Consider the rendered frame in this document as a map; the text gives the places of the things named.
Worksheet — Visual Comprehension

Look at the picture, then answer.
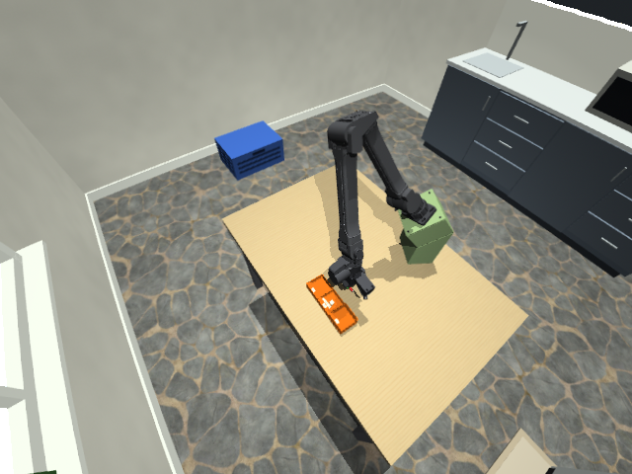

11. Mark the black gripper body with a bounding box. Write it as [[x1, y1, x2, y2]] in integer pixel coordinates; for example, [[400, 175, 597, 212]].
[[342, 271, 360, 288]]

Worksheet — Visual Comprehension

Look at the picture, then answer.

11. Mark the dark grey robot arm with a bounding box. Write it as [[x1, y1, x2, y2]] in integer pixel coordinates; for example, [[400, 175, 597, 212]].
[[327, 111, 436, 296]]

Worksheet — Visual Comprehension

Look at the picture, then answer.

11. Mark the orange bin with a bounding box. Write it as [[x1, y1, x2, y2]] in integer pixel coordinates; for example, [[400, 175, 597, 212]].
[[306, 274, 358, 335]]

